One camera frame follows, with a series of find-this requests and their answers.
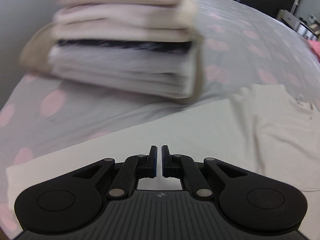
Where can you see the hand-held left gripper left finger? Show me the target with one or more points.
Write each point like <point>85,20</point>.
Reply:
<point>155,165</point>

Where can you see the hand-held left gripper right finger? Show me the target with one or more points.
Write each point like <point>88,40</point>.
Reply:
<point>163,165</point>

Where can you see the white long-sleeved garment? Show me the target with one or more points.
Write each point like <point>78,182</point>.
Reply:
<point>212,135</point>

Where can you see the stack of folded clothes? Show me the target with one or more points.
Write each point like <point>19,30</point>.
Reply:
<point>120,62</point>

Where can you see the bed with grey polka-dot sheet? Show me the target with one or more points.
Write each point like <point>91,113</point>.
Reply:
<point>75,110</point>

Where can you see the tan cloth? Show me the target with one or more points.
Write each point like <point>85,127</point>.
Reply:
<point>32,55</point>

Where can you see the white nightstand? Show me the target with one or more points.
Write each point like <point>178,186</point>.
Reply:
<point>290,20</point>

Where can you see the pink pillow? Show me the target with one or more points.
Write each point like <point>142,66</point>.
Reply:
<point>316,47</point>

